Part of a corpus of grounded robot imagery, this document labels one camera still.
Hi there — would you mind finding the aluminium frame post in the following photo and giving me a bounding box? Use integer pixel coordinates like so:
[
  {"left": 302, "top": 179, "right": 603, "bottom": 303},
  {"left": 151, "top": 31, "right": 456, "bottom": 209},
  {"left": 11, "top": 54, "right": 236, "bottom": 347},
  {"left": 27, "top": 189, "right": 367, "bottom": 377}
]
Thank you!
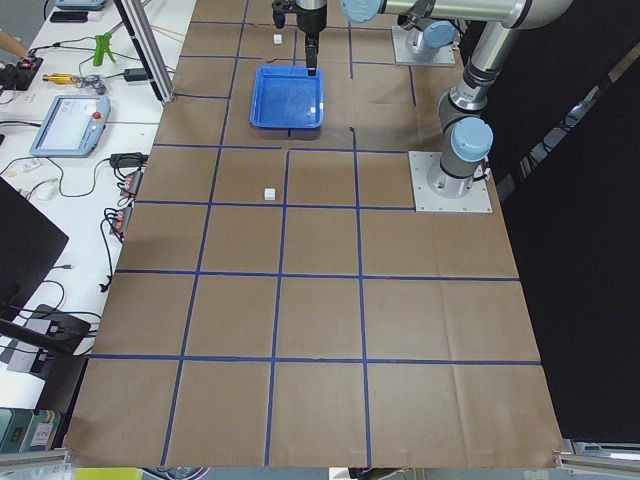
[{"left": 114, "top": 0, "right": 174, "bottom": 105}]

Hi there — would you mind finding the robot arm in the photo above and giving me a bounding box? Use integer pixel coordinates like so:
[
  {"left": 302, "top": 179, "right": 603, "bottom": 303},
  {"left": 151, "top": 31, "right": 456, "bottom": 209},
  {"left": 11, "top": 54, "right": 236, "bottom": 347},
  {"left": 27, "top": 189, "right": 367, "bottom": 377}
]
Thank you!
[
  {"left": 341, "top": 0, "right": 571, "bottom": 199},
  {"left": 271, "top": 1, "right": 457, "bottom": 76}
]

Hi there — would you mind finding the black power adapter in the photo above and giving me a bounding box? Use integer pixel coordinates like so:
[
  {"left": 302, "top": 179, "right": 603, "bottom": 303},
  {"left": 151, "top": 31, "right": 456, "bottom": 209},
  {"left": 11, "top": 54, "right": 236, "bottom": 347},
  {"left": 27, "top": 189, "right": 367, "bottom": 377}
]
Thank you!
[{"left": 122, "top": 68, "right": 148, "bottom": 82}]

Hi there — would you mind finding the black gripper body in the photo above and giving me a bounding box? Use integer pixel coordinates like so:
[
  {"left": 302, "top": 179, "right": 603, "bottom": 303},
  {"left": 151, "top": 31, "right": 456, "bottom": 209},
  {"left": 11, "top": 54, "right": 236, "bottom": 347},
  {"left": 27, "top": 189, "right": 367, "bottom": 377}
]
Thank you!
[{"left": 271, "top": 0, "right": 327, "bottom": 34}]

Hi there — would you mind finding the green handled reacher grabber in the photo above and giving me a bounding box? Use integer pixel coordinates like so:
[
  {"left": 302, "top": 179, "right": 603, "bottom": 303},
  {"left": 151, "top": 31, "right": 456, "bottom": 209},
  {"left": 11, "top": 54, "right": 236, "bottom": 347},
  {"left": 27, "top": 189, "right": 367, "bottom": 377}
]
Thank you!
[{"left": 92, "top": 32, "right": 116, "bottom": 67}]

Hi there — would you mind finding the black red usb hub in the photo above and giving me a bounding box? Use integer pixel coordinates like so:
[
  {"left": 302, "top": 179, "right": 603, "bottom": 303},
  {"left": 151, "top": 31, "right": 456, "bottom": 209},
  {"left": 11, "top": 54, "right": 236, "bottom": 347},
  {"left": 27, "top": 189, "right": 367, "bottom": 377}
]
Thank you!
[{"left": 120, "top": 170, "right": 143, "bottom": 197}]

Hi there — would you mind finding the black laptop stand base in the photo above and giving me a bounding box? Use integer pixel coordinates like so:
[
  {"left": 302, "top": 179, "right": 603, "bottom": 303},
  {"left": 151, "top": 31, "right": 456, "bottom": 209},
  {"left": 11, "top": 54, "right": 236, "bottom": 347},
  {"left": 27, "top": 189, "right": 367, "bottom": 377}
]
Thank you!
[{"left": 1, "top": 304, "right": 91, "bottom": 355}]

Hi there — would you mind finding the yellow tool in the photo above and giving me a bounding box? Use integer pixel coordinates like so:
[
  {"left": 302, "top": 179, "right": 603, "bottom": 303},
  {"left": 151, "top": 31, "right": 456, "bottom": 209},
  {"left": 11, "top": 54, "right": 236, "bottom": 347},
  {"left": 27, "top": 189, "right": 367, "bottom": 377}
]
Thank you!
[{"left": 42, "top": 73, "right": 78, "bottom": 85}]

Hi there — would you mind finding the brown paper table cover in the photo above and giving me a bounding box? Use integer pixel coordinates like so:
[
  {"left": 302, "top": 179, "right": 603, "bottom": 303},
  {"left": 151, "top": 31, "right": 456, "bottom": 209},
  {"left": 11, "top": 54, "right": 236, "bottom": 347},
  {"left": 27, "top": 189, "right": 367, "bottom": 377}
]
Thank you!
[{"left": 65, "top": 1, "right": 562, "bottom": 468}]

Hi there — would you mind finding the white computer mouse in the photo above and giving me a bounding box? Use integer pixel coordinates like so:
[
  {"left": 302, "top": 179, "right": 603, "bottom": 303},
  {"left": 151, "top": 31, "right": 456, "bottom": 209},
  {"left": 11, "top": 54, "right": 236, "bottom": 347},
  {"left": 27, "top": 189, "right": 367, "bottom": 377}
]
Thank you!
[{"left": 35, "top": 183, "right": 57, "bottom": 201}]

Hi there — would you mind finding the black smartphone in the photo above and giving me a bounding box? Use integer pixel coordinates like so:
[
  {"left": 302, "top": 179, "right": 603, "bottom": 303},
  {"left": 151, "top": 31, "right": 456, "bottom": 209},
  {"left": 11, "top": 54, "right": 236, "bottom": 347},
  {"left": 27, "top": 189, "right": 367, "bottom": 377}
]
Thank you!
[{"left": 49, "top": 11, "right": 88, "bottom": 23}]

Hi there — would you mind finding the blue teach pendant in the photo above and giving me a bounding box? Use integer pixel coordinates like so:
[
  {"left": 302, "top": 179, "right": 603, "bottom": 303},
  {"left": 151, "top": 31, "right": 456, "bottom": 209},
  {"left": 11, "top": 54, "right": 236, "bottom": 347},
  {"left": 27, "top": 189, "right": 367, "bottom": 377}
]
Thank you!
[{"left": 29, "top": 95, "right": 111, "bottom": 157}]

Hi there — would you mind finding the blue plastic tray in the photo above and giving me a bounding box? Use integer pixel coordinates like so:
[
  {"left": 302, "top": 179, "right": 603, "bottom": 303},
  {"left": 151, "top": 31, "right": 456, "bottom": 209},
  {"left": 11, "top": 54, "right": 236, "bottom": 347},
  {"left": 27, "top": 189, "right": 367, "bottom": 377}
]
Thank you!
[{"left": 249, "top": 64, "right": 324, "bottom": 129}]

